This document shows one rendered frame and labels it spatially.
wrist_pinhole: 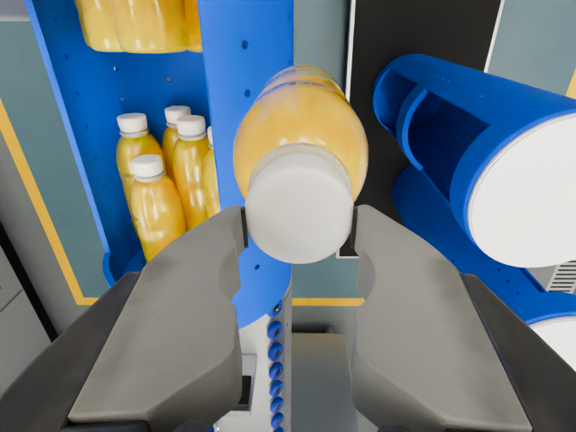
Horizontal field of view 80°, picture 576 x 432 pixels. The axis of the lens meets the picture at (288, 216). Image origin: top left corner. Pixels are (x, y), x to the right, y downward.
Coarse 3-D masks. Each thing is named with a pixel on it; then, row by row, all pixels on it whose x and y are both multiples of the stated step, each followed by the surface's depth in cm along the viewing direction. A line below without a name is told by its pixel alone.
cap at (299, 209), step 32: (288, 160) 12; (320, 160) 12; (256, 192) 12; (288, 192) 12; (320, 192) 12; (256, 224) 12; (288, 224) 12; (320, 224) 12; (288, 256) 13; (320, 256) 13
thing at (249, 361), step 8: (248, 360) 91; (256, 360) 91; (248, 368) 89; (248, 376) 85; (248, 384) 83; (248, 392) 81; (240, 400) 80; (248, 400) 80; (240, 408) 80; (248, 408) 80; (224, 416) 80; (232, 416) 80; (240, 416) 80; (248, 416) 80
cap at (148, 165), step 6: (138, 156) 47; (144, 156) 48; (150, 156) 47; (156, 156) 47; (132, 162) 46; (138, 162) 45; (144, 162) 45; (150, 162) 45; (156, 162) 46; (162, 162) 47; (138, 168) 45; (144, 168) 45; (150, 168) 45; (156, 168) 46; (162, 168) 47; (138, 174) 46; (144, 174) 46; (150, 174) 46; (156, 174) 46
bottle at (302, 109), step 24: (288, 72) 22; (312, 72) 22; (264, 96) 17; (288, 96) 15; (312, 96) 15; (336, 96) 16; (264, 120) 15; (288, 120) 14; (312, 120) 14; (336, 120) 14; (240, 144) 15; (264, 144) 14; (288, 144) 13; (312, 144) 13; (336, 144) 14; (360, 144) 15; (240, 168) 15; (336, 168) 13; (360, 168) 15
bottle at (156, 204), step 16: (160, 176) 47; (144, 192) 46; (160, 192) 47; (176, 192) 49; (144, 208) 47; (160, 208) 47; (176, 208) 49; (144, 224) 48; (160, 224) 48; (176, 224) 50; (144, 240) 50; (160, 240) 49; (144, 256) 52
